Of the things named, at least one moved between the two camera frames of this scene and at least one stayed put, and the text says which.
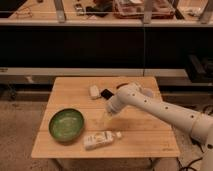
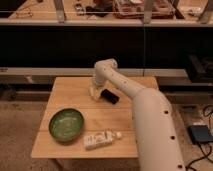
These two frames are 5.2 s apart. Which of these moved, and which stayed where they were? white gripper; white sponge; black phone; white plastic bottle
Moved: white gripper
Stayed: black phone; white plastic bottle; white sponge
